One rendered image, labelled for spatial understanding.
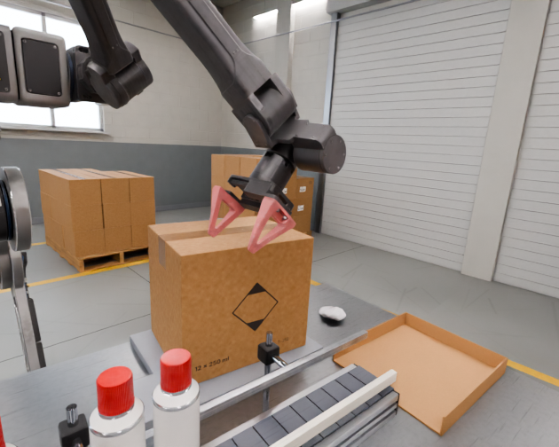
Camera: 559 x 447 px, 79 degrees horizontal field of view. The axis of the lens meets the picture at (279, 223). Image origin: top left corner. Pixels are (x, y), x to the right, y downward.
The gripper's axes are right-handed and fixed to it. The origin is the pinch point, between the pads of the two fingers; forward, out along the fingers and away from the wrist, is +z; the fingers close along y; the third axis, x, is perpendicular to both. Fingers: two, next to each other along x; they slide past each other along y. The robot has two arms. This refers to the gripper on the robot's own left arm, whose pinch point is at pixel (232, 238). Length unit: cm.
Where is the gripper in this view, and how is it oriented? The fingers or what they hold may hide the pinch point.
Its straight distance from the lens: 52.2
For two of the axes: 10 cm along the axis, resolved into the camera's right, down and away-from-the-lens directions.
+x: 5.0, 5.1, 7.0
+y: 7.2, 2.1, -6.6
